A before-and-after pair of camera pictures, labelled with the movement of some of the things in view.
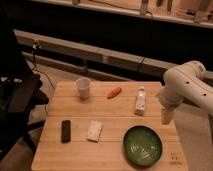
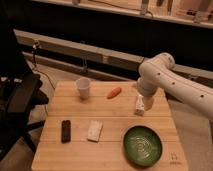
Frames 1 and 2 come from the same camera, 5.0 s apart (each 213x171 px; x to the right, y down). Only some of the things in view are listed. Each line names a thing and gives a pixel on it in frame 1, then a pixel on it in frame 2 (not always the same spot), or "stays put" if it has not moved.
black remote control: [66, 131] stays put
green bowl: [142, 145] stays put
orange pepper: [115, 91] stays put
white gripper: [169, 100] → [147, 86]
